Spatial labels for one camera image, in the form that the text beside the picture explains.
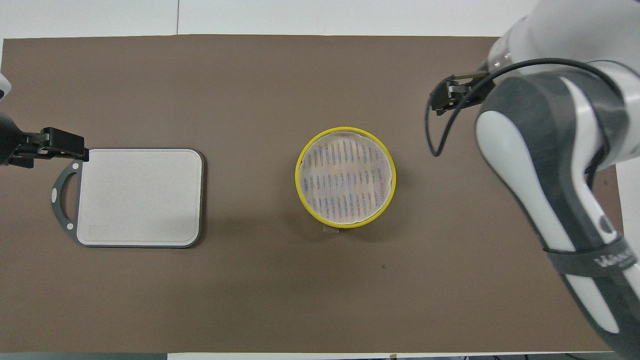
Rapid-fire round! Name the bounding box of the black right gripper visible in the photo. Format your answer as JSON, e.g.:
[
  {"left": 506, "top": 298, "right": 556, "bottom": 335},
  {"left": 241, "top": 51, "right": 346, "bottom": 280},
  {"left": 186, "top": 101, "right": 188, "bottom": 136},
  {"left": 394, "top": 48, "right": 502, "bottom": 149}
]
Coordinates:
[{"left": 430, "top": 71, "right": 497, "bottom": 117}]

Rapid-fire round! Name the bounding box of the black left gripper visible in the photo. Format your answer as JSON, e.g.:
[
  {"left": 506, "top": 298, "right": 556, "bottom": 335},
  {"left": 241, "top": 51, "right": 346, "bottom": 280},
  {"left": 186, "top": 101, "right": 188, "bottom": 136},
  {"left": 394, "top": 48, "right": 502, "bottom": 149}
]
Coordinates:
[{"left": 0, "top": 113, "right": 90, "bottom": 169}]

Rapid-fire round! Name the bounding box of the yellow rimmed steamer basket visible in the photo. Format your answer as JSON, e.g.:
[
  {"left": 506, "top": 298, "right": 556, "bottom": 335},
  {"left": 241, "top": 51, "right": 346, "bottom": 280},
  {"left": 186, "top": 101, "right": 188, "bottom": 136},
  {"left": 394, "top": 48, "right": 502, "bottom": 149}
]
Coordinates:
[{"left": 294, "top": 126, "right": 398, "bottom": 230}]

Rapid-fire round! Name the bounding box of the grey cutting board, dark rim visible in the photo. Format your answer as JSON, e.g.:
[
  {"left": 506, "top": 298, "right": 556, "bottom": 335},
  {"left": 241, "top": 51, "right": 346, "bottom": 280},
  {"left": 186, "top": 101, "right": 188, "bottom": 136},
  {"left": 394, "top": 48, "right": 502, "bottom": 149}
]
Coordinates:
[{"left": 51, "top": 147, "right": 207, "bottom": 249}]

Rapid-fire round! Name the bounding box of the brown table mat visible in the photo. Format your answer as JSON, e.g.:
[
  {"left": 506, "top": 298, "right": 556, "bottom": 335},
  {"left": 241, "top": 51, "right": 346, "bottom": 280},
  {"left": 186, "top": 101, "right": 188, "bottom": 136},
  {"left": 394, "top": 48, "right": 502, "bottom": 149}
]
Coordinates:
[{"left": 0, "top": 34, "right": 626, "bottom": 354}]

